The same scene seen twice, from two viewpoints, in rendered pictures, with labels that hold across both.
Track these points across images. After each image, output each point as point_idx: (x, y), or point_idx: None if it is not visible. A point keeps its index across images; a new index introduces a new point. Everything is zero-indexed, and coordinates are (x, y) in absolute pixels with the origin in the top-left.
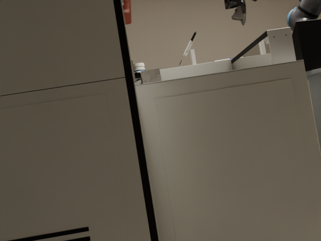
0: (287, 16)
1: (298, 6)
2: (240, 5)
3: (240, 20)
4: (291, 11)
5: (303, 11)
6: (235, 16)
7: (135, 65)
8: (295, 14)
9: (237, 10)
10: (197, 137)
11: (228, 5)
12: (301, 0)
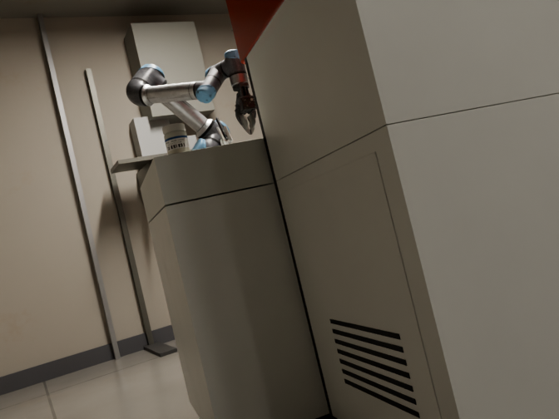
0: (201, 145)
1: (213, 139)
2: (244, 112)
3: (247, 128)
4: (203, 140)
5: (220, 145)
6: (255, 122)
7: (184, 126)
8: (213, 145)
9: (253, 116)
10: None
11: (253, 106)
12: (211, 133)
